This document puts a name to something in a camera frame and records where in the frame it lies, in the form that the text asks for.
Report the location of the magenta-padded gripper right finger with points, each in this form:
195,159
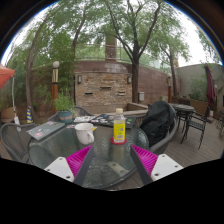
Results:
146,160

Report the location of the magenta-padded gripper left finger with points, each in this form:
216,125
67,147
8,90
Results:
78,161

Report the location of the clear bottle with yellow label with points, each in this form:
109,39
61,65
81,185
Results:
119,130

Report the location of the white ceramic mug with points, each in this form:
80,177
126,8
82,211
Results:
83,133

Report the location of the small printed card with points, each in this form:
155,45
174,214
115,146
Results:
71,126

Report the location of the flat round red coaster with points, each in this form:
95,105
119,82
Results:
113,142

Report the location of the black jacket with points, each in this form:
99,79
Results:
158,121

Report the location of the white printed booklet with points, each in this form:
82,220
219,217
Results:
83,119

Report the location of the grey laptop with stickers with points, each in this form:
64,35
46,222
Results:
45,130

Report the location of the black laptop with stickers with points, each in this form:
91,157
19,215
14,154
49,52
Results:
105,120

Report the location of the green plant in blue pot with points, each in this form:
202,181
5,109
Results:
64,105

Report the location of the black metal patio chair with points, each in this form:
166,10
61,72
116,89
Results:
196,124

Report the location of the round dark patio table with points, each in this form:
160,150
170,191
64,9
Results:
182,108

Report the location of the blue yellow striped bollard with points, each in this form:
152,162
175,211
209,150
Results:
29,116

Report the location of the tall dark-trunked tree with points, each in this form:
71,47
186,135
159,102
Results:
135,83

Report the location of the wooden planter box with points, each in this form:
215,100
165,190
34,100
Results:
7,115

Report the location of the small slender tree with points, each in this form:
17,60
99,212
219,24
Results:
172,76

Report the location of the closed maroon patio umbrella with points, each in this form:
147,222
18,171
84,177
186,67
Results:
210,86

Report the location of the leaning thin-trunked tree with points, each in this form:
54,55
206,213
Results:
28,76

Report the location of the orange canopy tent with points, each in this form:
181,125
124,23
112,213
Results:
5,75

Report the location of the grey electrical wall box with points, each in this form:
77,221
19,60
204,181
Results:
141,96

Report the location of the wooden lamp post with globe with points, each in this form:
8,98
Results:
169,90
55,88

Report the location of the stone brick fountain wall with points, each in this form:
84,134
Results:
100,88

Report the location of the black wall lantern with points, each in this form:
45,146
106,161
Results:
129,79
79,79

